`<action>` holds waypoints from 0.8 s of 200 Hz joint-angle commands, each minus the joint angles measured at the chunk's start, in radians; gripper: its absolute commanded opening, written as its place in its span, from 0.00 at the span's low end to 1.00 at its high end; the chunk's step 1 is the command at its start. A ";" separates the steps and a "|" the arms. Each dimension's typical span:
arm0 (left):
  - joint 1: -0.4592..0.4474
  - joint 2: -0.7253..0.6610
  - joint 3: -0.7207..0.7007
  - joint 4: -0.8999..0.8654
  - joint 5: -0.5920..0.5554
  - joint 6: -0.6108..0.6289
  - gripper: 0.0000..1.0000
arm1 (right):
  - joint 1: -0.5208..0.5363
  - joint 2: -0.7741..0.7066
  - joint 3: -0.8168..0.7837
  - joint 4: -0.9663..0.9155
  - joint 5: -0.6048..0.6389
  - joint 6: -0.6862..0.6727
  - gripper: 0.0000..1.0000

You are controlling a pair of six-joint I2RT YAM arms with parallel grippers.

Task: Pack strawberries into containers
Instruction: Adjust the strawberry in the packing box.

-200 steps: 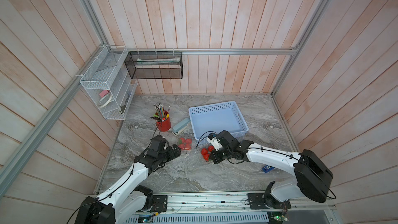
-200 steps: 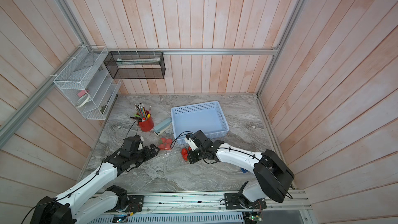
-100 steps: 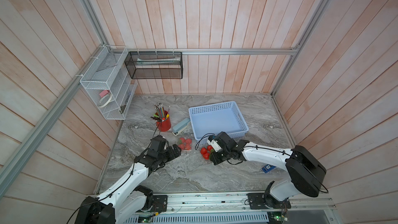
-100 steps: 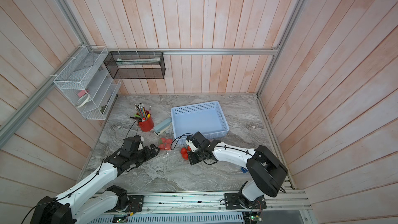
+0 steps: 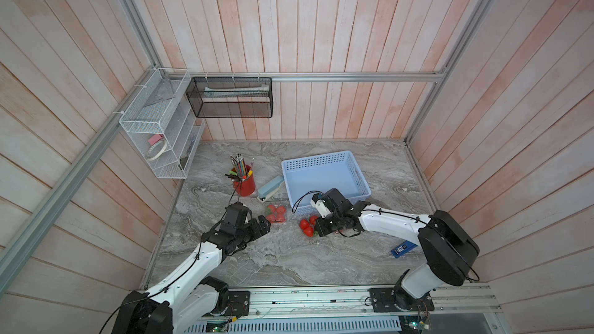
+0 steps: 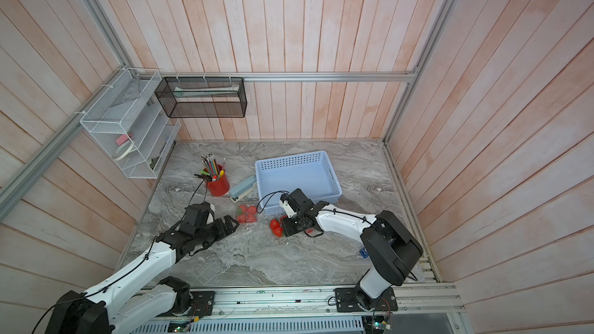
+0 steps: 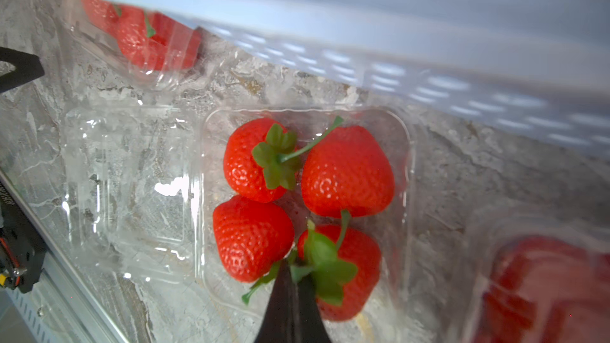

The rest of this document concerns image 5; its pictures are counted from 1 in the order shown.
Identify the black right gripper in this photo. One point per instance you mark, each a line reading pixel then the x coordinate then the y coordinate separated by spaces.
pixel 321 227

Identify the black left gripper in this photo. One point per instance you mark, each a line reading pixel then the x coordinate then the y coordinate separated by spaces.
pixel 257 232

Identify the light blue perforated plastic basket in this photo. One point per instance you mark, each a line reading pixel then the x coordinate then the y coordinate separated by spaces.
pixel 335 170

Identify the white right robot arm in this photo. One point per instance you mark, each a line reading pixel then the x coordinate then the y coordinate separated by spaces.
pixel 449 251

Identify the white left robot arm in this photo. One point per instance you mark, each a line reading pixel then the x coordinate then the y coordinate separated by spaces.
pixel 176 283

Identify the red metal pencil bucket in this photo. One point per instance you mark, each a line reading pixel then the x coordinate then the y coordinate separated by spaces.
pixel 247 186

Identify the blue small card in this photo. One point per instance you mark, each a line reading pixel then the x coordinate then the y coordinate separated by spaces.
pixel 402 249

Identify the white tape roll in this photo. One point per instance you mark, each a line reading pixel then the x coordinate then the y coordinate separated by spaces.
pixel 156 150

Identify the pink sticky note pad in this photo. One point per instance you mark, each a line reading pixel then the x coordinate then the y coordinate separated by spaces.
pixel 154 139

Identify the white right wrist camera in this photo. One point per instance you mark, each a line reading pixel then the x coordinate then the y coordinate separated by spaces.
pixel 319 204

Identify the black mesh wall basket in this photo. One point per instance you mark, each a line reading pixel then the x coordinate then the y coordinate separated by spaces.
pixel 231 97

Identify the white wire mesh shelf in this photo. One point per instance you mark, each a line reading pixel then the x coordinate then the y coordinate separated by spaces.
pixel 159 106

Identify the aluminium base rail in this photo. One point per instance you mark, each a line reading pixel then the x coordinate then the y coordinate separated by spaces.
pixel 325 301

